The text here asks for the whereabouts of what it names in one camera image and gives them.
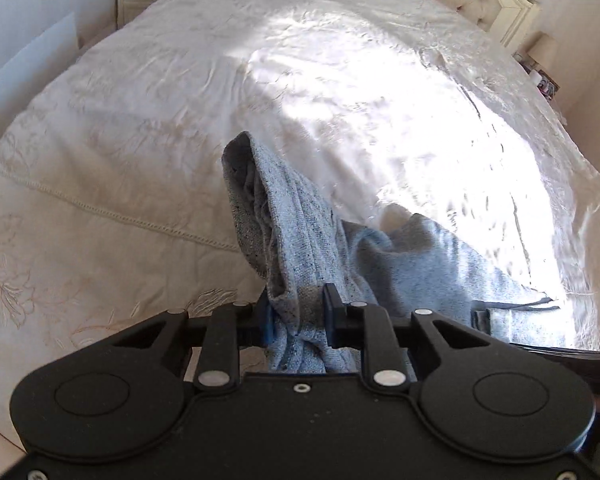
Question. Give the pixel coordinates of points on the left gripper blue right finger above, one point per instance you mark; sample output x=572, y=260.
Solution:
x=335, y=318

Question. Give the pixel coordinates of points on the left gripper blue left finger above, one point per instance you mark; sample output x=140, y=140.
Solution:
x=265, y=319

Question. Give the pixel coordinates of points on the grey speckled pants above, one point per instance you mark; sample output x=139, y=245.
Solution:
x=297, y=243

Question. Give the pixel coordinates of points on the cream embroidered bedspread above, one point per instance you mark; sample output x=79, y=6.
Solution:
x=112, y=201

